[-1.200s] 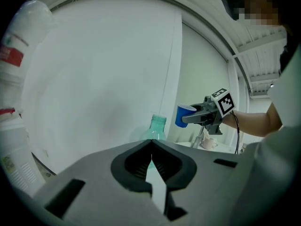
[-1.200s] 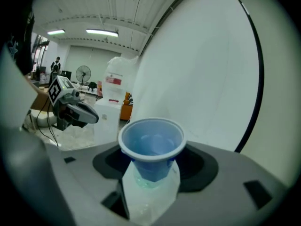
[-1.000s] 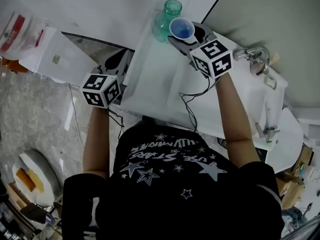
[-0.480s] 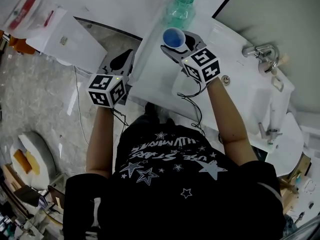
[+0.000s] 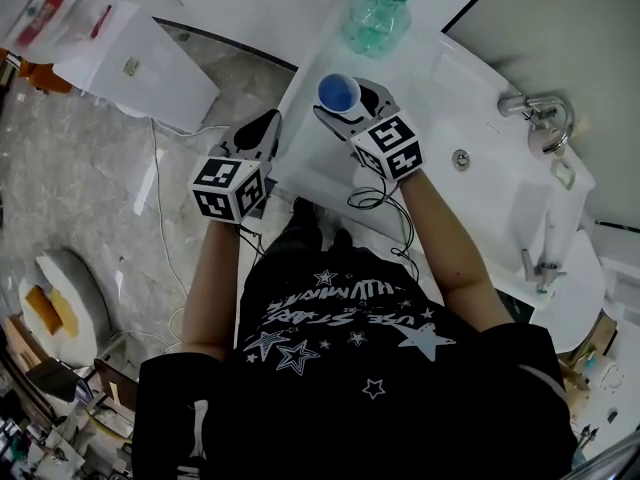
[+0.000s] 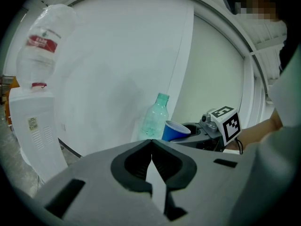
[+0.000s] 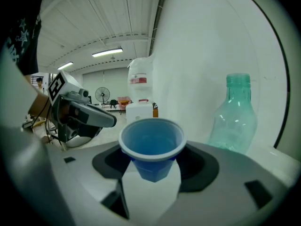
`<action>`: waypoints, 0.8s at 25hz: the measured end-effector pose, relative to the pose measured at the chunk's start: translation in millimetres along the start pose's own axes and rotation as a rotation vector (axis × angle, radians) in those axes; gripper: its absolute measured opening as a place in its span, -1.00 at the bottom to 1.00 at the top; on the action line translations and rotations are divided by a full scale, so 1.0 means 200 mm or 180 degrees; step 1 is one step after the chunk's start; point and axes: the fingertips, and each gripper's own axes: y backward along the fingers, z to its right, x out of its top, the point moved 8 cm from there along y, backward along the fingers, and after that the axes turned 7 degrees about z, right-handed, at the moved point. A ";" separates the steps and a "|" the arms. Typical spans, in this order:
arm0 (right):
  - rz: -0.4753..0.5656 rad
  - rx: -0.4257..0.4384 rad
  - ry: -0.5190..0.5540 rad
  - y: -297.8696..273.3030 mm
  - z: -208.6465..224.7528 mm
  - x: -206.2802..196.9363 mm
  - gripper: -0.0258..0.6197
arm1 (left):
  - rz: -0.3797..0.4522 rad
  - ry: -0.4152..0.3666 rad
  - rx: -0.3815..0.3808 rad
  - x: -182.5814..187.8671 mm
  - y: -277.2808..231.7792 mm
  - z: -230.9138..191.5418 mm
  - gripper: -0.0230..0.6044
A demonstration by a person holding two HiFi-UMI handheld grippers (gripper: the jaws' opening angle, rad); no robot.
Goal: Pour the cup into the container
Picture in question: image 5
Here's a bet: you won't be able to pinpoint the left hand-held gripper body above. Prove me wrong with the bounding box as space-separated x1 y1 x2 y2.
187 142 277 225

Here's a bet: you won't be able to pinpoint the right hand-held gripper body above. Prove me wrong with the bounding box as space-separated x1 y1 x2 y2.
349 111 425 182

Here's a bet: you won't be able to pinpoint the blue plastic cup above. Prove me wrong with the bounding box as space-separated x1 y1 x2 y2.
316 72 363 116

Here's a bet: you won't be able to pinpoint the green glass jar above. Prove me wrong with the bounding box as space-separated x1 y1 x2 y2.
341 0 416 60

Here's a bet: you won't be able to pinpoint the person's left forearm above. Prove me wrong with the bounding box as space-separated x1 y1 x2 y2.
180 216 242 363

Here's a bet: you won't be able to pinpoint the person's right forearm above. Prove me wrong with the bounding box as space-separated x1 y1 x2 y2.
396 167 517 335

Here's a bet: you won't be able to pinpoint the white box with red label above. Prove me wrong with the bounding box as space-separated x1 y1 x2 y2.
52 0 222 134

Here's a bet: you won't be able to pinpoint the clear water jug red label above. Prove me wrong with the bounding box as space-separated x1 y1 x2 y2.
0 0 119 64

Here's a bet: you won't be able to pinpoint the white sink basin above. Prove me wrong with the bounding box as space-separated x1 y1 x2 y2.
272 0 597 310

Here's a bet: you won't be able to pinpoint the person's black trousers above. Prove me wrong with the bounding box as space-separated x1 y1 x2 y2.
259 195 367 275

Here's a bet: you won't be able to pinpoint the chrome faucet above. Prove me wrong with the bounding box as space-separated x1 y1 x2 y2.
497 91 577 155

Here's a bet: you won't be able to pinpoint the clear soap dish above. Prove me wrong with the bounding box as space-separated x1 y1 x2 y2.
549 157 577 191

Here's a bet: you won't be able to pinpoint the white beanbag seat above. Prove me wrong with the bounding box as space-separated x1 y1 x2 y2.
17 246 113 370

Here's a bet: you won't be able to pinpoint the yellow cushion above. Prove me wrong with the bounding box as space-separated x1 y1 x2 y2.
49 289 82 340

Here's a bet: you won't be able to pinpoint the orange sofa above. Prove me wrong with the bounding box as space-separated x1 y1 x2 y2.
0 46 75 95

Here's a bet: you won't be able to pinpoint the orange cushion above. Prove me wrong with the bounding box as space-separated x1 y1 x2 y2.
23 284 65 335

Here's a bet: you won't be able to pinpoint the person's black printed t-shirt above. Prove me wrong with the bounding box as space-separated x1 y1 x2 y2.
130 247 579 480

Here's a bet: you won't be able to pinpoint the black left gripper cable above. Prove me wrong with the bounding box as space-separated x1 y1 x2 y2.
233 221 267 265

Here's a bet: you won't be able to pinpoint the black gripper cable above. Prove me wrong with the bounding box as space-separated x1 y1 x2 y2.
233 221 267 265
346 176 422 280

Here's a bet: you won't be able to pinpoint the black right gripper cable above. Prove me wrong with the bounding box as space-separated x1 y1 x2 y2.
346 176 422 280

